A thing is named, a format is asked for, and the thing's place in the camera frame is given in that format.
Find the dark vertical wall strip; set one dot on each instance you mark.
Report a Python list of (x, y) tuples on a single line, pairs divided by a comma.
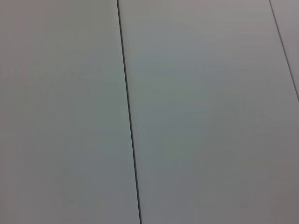
[(129, 112)]

